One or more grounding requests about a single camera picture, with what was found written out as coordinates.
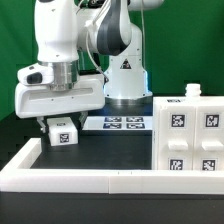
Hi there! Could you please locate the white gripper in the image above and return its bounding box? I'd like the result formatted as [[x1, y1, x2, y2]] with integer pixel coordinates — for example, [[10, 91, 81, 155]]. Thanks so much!
[[15, 74, 105, 133]]

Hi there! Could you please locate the small white cube part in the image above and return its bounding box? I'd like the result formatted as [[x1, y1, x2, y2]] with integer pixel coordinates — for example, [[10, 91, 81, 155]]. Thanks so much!
[[47, 117, 78, 146]]

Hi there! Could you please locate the white cabinet body box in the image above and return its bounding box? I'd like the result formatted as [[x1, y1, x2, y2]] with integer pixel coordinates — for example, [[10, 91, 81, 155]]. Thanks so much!
[[152, 84, 224, 171]]

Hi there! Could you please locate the white cabinet door panel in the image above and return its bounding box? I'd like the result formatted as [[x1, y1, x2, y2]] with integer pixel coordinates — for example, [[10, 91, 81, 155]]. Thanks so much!
[[193, 105, 224, 171]]

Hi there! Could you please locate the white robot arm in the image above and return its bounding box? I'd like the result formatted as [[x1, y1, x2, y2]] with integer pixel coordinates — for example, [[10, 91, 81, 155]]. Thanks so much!
[[15, 0, 164, 123]]

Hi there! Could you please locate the white base tag plate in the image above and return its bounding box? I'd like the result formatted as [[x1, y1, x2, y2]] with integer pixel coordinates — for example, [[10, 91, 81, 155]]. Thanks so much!
[[83, 116, 152, 131]]

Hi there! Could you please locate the white U-shaped fence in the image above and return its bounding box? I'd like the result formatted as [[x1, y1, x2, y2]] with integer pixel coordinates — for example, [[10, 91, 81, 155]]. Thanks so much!
[[0, 138, 224, 195]]

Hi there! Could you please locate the white thin cable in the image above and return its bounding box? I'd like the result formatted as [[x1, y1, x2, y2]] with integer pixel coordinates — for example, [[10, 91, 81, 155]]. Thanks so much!
[[75, 0, 111, 84]]

